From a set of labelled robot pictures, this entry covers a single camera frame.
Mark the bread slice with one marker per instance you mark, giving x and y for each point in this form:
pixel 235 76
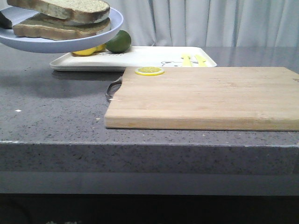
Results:
pixel 80 11
pixel 44 27

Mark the light blue plate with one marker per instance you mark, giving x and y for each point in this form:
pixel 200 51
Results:
pixel 41 45

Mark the fried egg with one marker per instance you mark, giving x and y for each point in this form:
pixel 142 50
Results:
pixel 66 22

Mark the white bear tray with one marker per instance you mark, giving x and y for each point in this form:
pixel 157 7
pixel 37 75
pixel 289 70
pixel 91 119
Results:
pixel 137 56

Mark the yellow lemon slice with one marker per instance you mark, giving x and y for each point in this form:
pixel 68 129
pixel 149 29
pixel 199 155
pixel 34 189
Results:
pixel 149 71

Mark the yellow plastic fork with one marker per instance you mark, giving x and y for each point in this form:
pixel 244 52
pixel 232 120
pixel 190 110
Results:
pixel 186 60

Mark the green lime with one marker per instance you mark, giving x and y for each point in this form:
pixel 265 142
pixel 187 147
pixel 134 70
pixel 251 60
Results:
pixel 120 43

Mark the rear yellow lemon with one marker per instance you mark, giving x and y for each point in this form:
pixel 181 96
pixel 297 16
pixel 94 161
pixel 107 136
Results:
pixel 100 48

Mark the front yellow lemon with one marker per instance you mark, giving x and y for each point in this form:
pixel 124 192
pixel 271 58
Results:
pixel 86 52

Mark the wooden cutting board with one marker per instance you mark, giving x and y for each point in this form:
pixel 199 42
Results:
pixel 212 98

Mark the white curtain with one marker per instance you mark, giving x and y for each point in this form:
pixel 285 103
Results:
pixel 211 23

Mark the metal cutting board handle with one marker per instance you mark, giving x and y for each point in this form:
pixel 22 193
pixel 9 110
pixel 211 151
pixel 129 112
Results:
pixel 113 88

